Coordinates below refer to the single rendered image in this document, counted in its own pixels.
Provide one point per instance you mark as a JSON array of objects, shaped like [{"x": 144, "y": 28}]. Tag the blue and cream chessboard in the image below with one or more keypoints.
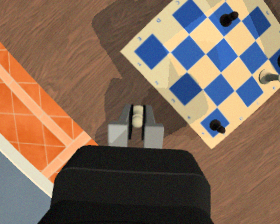
[{"x": 207, "y": 71}]

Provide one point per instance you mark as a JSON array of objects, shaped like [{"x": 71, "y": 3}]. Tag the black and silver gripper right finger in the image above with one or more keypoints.
[{"x": 152, "y": 132}]

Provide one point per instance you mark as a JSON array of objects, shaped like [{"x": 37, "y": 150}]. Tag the white pawn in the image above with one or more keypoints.
[{"x": 137, "y": 116}]

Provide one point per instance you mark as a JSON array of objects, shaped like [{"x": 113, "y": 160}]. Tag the black pawn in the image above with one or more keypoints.
[
  {"x": 226, "y": 19},
  {"x": 215, "y": 125}
]

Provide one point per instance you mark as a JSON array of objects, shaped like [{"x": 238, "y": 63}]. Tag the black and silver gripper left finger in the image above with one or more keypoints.
[{"x": 120, "y": 131}]

